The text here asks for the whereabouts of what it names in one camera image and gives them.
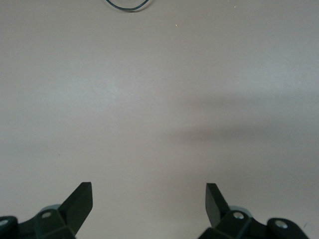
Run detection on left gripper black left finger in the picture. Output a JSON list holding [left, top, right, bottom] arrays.
[[0, 182, 94, 239]]

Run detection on black looped cable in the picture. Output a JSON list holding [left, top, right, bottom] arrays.
[[105, 0, 151, 12]]

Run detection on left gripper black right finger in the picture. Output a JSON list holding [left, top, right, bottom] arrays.
[[198, 183, 310, 239]]

